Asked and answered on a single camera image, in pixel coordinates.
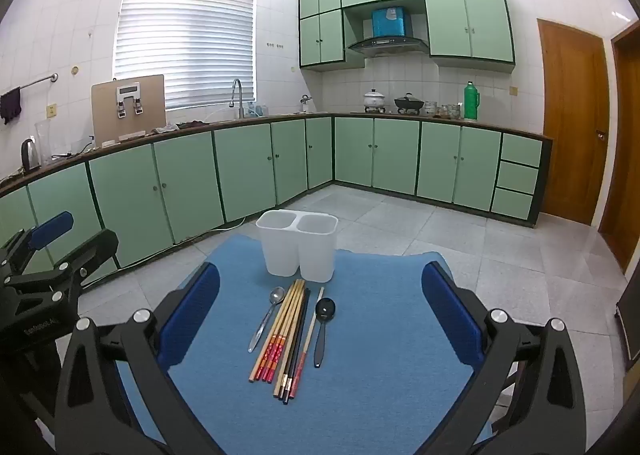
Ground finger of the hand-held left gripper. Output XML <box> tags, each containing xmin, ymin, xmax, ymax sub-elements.
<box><xmin>10</xmin><ymin>229</ymin><xmax>120</xmax><ymax>306</ymax></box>
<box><xmin>0</xmin><ymin>212</ymin><xmax>75</xmax><ymax>281</ymax></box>

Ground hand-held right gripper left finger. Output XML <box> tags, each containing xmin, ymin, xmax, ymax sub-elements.
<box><xmin>54</xmin><ymin>262</ymin><xmax>226</xmax><ymax>455</ymax></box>

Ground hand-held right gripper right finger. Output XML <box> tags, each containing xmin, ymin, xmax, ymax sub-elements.
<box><xmin>421</xmin><ymin>261</ymin><xmax>587</xmax><ymax>455</ymax></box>

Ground bamboo chopstick red patterned handle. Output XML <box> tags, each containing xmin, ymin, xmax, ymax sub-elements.
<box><xmin>261</xmin><ymin>279</ymin><xmax>304</xmax><ymax>382</ymax></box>
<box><xmin>267</xmin><ymin>280</ymin><xmax>307</xmax><ymax>382</ymax></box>
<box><xmin>249</xmin><ymin>279</ymin><xmax>299</xmax><ymax>382</ymax></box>
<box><xmin>255</xmin><ymin>279</ymin><xmax>302</xmax><ymax>382</ymax></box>

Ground metal spoon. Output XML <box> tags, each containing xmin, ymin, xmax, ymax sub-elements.
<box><xmin>248</xmin><ymin>286</ymin><xmax>286</xmax><ymax>353</ymax></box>

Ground white twin utensil holder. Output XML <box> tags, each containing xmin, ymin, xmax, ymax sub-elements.
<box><xmin>255</xmin><ymin>209</ymin><xmax>339</xmax><ymax>284</ymax></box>

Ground slim chopstick dark red handle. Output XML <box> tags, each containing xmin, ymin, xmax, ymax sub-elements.
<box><xmin>290</xmin><ymin>286</ymin><xmax>325</xmax><ymax>395</ymax></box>
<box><xmin>273</xmin><ymin>281</ymin><xmax>307</xmax><ymax>397</ymax></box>

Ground black spoon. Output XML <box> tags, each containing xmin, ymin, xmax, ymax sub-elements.
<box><xmin>313</xmin><ymin>298</ymin><xmax>337</xmax><ymax>368</ymax></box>

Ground black electric kettle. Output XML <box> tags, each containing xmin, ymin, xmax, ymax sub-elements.
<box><xmin>20</xmin><ymin>136</ymin><xmax>42</xmax><ymax>172</ymax></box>

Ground clear plastic pitcher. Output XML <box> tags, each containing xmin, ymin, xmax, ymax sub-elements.
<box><xmin>34</xmin><ymin>118</ymin><xmax>63</xmax><ymax>163</ymax></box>

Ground blue mat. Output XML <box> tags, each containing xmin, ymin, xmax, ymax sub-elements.
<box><xmin>117</xmin><ymin>234</ymin><xmax>493</xmax><ymax>455</ymax></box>

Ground green base cabinets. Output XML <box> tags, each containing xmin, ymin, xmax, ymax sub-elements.
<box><xmin>0</xmin><ymin>112</ymin><xmax>553</xmax><ymax>286</ymax></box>

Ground cardboard box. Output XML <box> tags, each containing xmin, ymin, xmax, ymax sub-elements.
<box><xmin>91</xmin><ymin>74</ymin><xmax>167</xmax><ymax>148</ymax></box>

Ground green drawer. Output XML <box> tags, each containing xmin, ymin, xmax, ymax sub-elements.
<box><xmin>500</xmin><ymin>132</ymin><xmax>543</xmax><ymax>168</ymax></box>
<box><xmin>491</xmin><ymin>188</ymin><xmax>535</xmax><ymax>221</ymax></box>
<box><xmin>496</xmin><ymin>161</ymin><xmax>540</xmax><ymax>196</ymax></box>

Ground dark hanging cloth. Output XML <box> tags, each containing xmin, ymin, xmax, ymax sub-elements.
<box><xmin>0</xmin><ymin>88</ymin><xmax>23</xmax><ymax>126</ymax></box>

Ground white clip device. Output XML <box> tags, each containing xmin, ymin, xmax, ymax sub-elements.
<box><xmin>116</xmin><ymin>84</ymin><xmax>145</xmax><ymax>118</ymax></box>

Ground black case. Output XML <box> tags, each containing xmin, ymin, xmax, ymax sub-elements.
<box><xmin>615</xmin><ymin>260</ymin><xmax>640</xmax><ymax>371</ymax></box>

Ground metal faucet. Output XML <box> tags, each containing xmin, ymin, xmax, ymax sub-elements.
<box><xmin>231</xmin><ymin>78</ymin><xmax>246</xmax><ymax>119</ymax></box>

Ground green thermos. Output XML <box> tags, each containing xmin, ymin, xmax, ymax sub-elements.
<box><xmin>463</xmin><ymin>80</ymin><xmax>481</xmax><ymax>121</ymax></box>

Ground black wok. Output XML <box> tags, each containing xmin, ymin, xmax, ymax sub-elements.
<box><xmin>393</xmin><ymin>92</ymin><xmax>426</xmax><ymax>111</ymax></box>

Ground wooden door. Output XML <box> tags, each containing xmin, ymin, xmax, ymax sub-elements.
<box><xmin>537</xmin><ymin>18</ymin><xmax>610</xmax><ymax>226</ymax></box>
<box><xmin>597</xmin><ymin>28</ymin><xmax>640</xmax><ymax>276</ymax></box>

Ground white window blinds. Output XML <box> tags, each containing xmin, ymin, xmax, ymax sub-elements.
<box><xmin>114</xmin><ymin>0</ymin><xmax>258</xmax><ymax>111</ymax></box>

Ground blue box on shelf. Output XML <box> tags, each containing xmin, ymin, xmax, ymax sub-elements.
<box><xmin>371</xmin><ymin>6</ymin><xmax>413</xmax><ymax>38</ymax></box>

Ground metal towel rail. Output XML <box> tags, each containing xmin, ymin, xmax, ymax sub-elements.
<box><xmin>15</xmin><ymin>74</ymin><xmax>58</xmax><ymax>88</ymax></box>

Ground green wall cabinets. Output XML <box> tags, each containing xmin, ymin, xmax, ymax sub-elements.
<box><xmin>298</xmin><ymin>0</ymin><xmax>517</xmax><ymax>75</ymax></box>

